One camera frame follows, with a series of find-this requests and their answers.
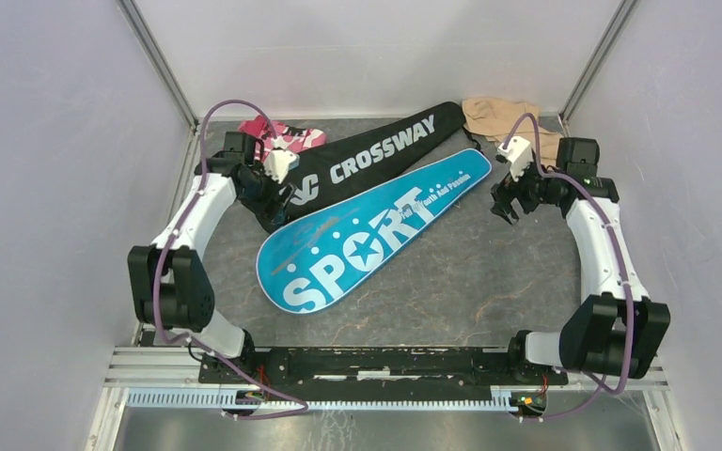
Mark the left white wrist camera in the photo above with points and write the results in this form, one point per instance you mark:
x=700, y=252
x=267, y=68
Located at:
x=278, y=164

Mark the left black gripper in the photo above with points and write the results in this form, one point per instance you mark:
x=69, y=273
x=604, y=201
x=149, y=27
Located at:
x=274, y=187

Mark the blue Sport racket bag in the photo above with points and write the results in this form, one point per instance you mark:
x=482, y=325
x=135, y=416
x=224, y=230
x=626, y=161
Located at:
x=317, y=260

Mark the pink camouflage racket bag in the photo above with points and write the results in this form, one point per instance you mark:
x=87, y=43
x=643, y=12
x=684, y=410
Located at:
x=279, y=135

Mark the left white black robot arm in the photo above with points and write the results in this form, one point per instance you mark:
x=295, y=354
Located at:
x=170, y=286

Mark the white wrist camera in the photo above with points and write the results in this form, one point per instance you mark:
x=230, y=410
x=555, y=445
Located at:
x=278, y=164
x=518, y=154

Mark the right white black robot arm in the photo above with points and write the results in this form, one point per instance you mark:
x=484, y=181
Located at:
x=617, y=329

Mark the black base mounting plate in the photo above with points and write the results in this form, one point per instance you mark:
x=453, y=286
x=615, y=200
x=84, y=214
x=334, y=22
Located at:
x=368, y=374

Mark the beige folded cloth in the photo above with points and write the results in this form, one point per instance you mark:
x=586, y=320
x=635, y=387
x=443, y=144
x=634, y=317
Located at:
x=493, y=118

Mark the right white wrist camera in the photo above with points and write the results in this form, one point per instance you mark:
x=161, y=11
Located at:
x=518, y=154

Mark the white slotted cable duct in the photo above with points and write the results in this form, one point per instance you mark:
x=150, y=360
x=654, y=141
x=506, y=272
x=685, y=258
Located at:
x=250, y=400

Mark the black Crossway racket bag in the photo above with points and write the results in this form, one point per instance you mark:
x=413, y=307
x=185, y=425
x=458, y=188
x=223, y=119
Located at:
x=336, y=171

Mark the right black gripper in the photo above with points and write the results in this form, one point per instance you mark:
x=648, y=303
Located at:
x=504, y=195

